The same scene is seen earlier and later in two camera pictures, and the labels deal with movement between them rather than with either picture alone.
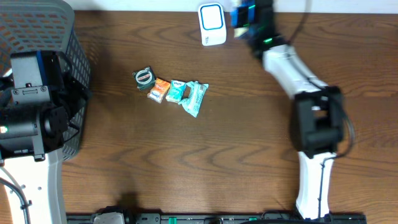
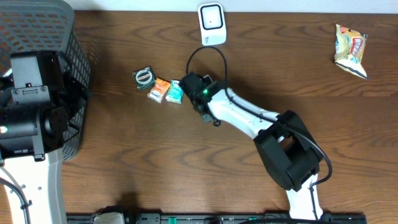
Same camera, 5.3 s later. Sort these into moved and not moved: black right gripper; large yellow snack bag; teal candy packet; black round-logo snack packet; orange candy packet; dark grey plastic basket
Moved: black right gripper; large yellow snack bag
Not moved: teal candy packet; black round-logo snack packet; orange candy packet; dark grey plastic basket
